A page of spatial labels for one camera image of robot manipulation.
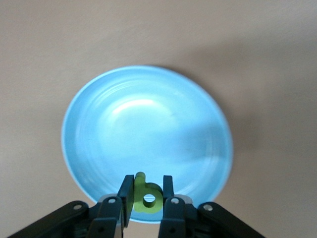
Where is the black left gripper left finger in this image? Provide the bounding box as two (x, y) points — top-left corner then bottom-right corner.
(7, 175), (136, 238)

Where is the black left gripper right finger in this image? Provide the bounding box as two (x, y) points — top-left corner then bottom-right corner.
(158, 175), (267, 238)

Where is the green lowercase letter b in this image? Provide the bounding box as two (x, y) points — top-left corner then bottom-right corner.
(133, 172), (163, 214)

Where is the blue plate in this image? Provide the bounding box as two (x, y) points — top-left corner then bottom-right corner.
(61, 64), (233, 225)

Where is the brown table cover mat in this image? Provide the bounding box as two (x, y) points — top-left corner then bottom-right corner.
(0, 0), (317, 238)

